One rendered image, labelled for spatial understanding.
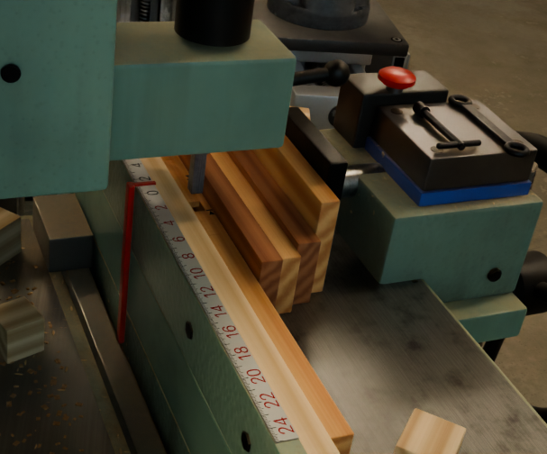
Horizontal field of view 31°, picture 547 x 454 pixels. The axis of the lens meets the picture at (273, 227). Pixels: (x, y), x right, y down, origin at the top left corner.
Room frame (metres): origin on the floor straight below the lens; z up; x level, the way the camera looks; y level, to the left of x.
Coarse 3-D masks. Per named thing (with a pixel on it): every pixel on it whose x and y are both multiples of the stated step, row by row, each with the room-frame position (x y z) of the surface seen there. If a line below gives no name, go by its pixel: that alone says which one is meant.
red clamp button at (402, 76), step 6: (390, 66) 0.74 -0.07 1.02; (378, 72) 0.72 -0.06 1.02; (384, 72) 0.72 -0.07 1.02; (390, 72) 0.72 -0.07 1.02; (396, 72) 0.72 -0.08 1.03; (402, 72) 0.72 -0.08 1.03; (408, 72) 0.73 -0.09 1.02; (378, 78) 0.72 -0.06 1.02; (384, 78) 0.71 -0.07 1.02; (390, 78) 0.71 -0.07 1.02; (396, 78) 0.71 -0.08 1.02; (402, 78) 0.71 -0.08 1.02; (408, 78) 0.72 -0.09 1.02; (414, 78) 0.72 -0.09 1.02; (384, 84) 0.72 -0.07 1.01; (390, 84) 0.71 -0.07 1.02; (396, 84) 0.71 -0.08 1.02; (402, 84) 0.71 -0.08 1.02; (408, 84) 0.71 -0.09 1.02; (414, 84) 0.72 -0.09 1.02
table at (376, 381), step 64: (320, 320) 0.56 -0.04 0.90; (384, 320) 0.57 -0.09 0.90; (448, 320) 0.58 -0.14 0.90; (512, 320) 0.65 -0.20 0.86; (192, 384) 0.48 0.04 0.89; (384, 384) 0.50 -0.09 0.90; (448, 384) 0.51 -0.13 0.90; (512, 384) 0.52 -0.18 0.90; (192, 448) 0.47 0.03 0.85; (384, 448) 0.44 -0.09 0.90; (512, 448) 0.46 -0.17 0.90
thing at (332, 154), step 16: (288, 112) 0.68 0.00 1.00; (288, 128) 0.68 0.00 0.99; (304, 128) 0.66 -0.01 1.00; (304, 144) 0.65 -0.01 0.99; (320, 144) 0.64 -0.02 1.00; (320, 160) 0.63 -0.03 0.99; (336, 160) 0.62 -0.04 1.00; (320, 176) 0.62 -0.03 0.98; (336, 176) 0.62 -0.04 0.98; (352, 176) 0.66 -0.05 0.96; (336, 192) 0.62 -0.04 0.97; (352, 192) 0.66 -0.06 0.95
